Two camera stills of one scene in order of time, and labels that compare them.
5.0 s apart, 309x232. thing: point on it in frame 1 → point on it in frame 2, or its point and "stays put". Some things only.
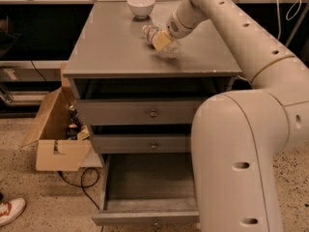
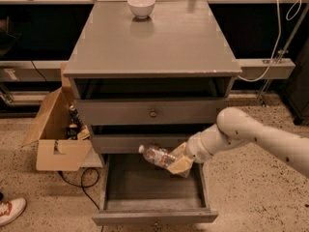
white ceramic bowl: [141, 6] stays put
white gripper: [176, 27] → [194, 148]
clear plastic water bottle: [170, 50] → [158, 155]
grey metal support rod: [296, 25] stays put
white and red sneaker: [11, 210] stays put
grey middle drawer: [142, 143] stays put
